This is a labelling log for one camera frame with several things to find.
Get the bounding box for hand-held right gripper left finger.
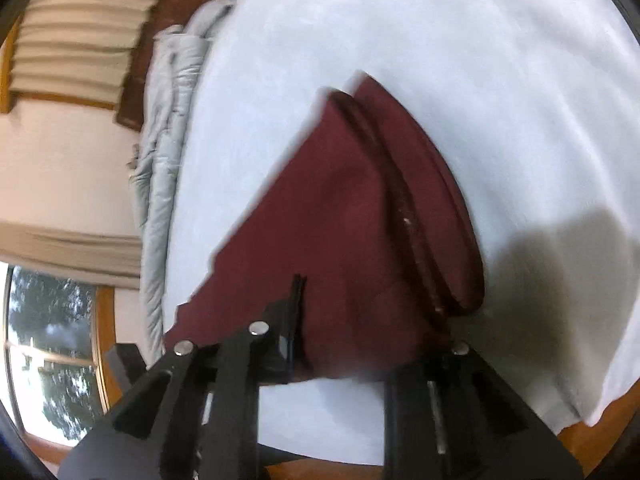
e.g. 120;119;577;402
59;274;308;480

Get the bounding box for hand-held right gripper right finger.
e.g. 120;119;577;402
382;340;584;480

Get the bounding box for maroon pants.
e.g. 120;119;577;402
162;72;487;386

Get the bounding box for dark grey box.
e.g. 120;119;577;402
106;342;151;392

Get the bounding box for wooden-framed window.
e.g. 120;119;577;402
2;265;123;453
0;25;118;113

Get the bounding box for grey duvet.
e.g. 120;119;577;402
129;0;238;361

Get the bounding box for dark wooden headboard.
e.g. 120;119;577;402
116;0;261;128

